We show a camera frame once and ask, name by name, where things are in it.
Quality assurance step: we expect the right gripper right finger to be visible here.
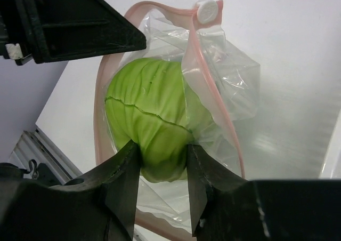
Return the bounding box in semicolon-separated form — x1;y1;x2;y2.
186;145;340;240

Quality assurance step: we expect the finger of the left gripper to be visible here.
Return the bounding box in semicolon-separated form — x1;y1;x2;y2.
1;0;146;65

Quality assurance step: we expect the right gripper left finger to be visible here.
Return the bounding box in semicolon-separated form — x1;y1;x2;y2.
1;142;140;240

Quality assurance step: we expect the green fake cabbage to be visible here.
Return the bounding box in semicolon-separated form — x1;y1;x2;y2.
105;58;213;183

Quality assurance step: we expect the clear zip top bag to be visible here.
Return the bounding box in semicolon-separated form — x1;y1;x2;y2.
93;0;260;240

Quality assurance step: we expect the aluminium rail frame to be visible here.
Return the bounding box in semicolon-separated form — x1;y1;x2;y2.
8;129;82;186

